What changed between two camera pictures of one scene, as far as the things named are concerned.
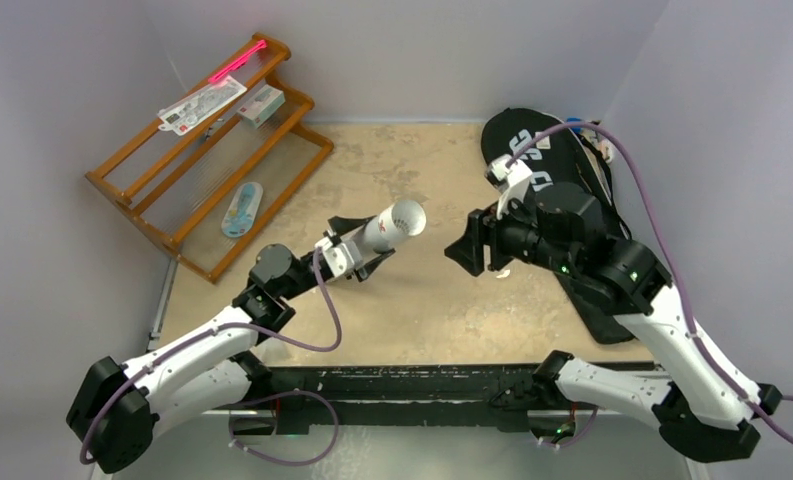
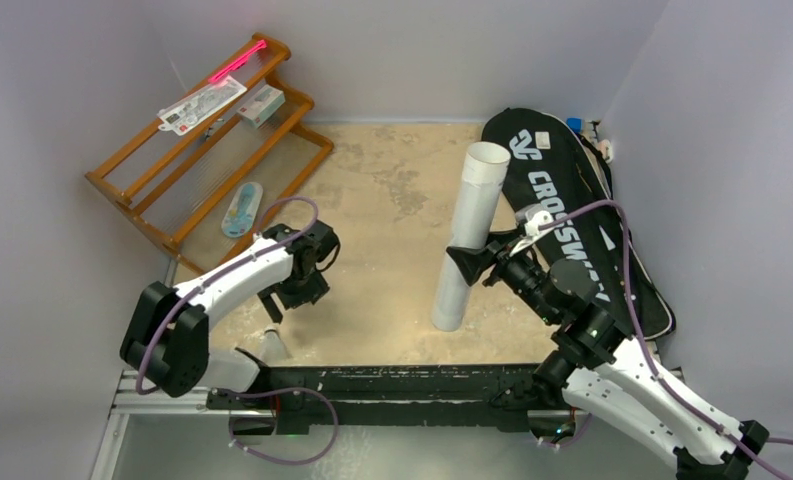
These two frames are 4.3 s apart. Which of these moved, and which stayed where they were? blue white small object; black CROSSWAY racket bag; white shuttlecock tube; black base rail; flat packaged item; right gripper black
Moved: right gripper black; white shuttlecock tube
Stayed: blue white small object; flat packaged item; black CROSSWAY racket bag; black base rail
